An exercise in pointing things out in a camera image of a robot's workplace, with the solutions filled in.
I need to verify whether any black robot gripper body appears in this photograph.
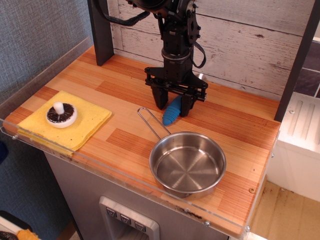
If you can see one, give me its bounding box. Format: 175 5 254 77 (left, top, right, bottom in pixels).
144 56 208 102

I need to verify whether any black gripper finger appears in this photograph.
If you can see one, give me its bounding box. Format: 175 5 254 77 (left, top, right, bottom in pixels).
180 94 196 117
151 84 168 110

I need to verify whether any blue handled metal spoon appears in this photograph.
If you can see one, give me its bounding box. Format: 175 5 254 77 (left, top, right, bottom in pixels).
162 95 182 126

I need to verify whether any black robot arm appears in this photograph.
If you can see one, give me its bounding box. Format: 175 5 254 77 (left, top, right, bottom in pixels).
128 0 208 117

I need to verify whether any yellow folded cloth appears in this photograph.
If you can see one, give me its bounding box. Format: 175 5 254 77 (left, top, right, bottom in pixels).
18 91 112 156

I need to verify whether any small steel pan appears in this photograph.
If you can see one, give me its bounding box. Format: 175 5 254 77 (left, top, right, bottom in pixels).
137 107 227 200

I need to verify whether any toy mushroom black white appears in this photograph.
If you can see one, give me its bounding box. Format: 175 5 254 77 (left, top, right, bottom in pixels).
46 101 78 129

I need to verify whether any grey toy fridge cabinet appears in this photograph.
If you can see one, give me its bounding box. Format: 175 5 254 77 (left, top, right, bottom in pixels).
45 153 228 240

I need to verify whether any silver dispenser panel with buttons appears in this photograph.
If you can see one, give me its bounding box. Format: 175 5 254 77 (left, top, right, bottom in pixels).
99 196 160 240

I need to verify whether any clear acrylic edge guard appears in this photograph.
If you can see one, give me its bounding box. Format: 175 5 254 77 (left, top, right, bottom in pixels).
1 113 280 239

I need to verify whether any orange object bottom left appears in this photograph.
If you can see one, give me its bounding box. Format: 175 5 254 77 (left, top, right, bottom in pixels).
16 229 39 240

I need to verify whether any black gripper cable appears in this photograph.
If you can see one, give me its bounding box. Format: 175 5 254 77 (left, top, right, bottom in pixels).
92 0 207 69

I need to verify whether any dark right upright post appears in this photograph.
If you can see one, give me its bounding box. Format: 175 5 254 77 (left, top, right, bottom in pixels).
274 0 320 122

